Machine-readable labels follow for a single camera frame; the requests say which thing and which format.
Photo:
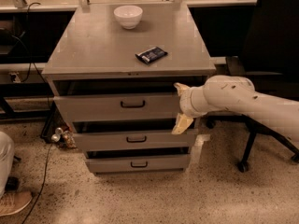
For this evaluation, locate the grey drawer cabinet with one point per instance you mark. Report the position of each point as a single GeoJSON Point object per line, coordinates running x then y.
{"type": "Point", "coordinates": [96, 56]}

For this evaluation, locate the black office chair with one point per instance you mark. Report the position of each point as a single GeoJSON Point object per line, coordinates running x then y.
{"type": "Point", "coordinates": [260, 41]}

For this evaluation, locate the beige sneaker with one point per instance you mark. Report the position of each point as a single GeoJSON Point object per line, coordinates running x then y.
{"type": "Point", "coordinates": [13, 202]}

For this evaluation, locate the grey bottom drawer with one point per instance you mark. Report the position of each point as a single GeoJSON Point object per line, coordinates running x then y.
{"type": "Point", "coordinates": [139, 164]}

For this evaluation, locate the grey middle drawer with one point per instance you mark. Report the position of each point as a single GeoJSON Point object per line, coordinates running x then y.
{"type": "Point", "coordinates": [133, 140]}

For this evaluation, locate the white power outlet strip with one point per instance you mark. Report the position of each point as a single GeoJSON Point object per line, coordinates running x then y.
{"type": "Point", "coordinates": [14, 76]}

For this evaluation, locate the shiny bottles on floor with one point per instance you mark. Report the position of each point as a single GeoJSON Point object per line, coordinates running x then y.
{"type": "Point", "coordinates": [63, 138]}

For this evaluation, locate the dark blue snack packet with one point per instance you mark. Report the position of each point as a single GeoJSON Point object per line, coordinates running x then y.
{"type": "Point", "coordinates": [151, 55]}

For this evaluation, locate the grey top drawer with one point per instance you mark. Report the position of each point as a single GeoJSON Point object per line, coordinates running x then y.
{"type": "Point", "coordinates": [118, 106]}

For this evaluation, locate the person's leg in light trousers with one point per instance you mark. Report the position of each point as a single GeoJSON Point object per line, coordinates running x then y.
{"type": "Point", "coordinates": [6, 160]}

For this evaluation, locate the white ceramic bowl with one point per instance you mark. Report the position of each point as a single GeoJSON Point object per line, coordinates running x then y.
{"type": "Point", "coordinates": [128, 16]}

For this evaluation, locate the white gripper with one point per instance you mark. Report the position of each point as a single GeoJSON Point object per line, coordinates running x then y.
{"type": "Point", "coordinates": [186, 103]}

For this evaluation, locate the grey drawer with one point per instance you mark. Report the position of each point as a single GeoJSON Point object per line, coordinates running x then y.
{"type": "Point", "coordinates": [133, 140]}
{"type": "Point", "coordinates": [118, 106]}
{"type": "Point", "coordinates": [139, 164]}

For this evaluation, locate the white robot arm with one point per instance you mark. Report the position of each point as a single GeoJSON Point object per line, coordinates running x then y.
{"type": "Point", "coordinates": [238, 95]}

